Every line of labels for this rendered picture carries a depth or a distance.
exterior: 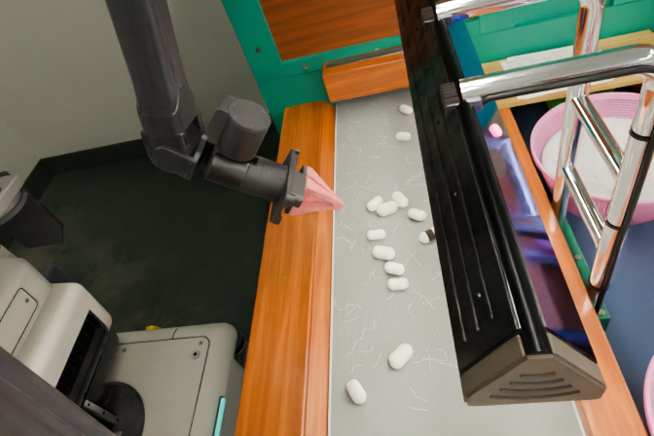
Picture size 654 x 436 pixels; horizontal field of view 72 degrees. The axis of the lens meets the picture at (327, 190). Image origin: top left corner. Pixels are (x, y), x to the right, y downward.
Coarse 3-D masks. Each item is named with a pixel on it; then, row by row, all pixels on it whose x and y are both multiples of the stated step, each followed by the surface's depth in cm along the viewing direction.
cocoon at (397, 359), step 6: (396, 348) 61; (402, 348) 60; (408, 348) 60; (390, 354) 61; (396, 354) 60; (402, 354) 60; (408, 354) 60; (390, 360) 60; (396, 360) 60; (402, 360) 60; (396, 366) 60; (402, 366) 60
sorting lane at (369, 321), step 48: (384, 96) 104; (336, 144) 96; (384, 144) 93; (336, 192) 87; (384, 192) 84; (336, 240) 79; (384, 240) 76; (336, 288) 72; (384, 288) 70; (432, 288) 68; (336, 336) 67; (384, 336) 65; (432, 336) 63; (336, 384) 62; (384, 384) 60; (432, 384) 58; (336, 432) 58; (384, 432) 56; (432, 432) 55; (480, 432) 53; (528, 432) 52; (576, 432) 51
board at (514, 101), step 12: (624, 36) 90; (636, 36) 89; (648, 36) 88; (600, 48) 90; (612, 48) 89; (504, 60) 95; (600, 84) 83; (612, 84) 82; (624, 84) 82; (540, 96) 85; (552, 96) 84; (564, 96) 84
